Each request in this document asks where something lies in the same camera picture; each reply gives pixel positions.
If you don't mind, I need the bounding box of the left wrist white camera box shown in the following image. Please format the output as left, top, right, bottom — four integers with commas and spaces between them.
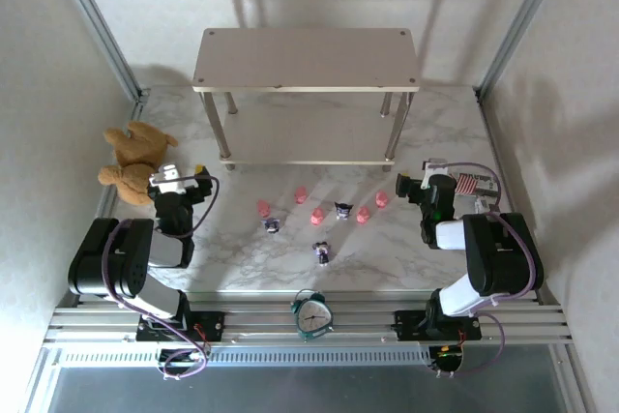
148, 162, 189, 195

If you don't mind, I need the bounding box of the green alarm clock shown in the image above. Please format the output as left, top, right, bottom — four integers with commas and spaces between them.
289, 288, 336, 342

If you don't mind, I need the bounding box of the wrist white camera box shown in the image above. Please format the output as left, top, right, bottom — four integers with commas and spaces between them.
148, 162, 189, 195
420, 157, 451, 190

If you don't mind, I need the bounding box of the red striped small package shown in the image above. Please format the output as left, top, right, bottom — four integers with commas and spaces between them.
455, 171, 480, 196

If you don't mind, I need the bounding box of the brown teddy bear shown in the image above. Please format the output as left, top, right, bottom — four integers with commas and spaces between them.
98, 121, 179, 206

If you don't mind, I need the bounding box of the slotted grey cable duct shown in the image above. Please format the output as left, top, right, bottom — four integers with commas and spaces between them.
57, 345, 434, 369

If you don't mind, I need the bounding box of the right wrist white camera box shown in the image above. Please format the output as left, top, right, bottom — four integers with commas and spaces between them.
420, 157, 451, 190

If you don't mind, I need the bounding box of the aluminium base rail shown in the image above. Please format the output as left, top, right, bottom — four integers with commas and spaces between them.
43, 290, 576, 350

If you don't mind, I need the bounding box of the aluminium frame post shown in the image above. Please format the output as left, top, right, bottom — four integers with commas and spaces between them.
473, 0, 575, 100
45, 0, 151, 104

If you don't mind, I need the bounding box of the two-tier wooden shelf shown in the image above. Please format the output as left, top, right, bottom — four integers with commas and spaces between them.
192, 27, 421, 173

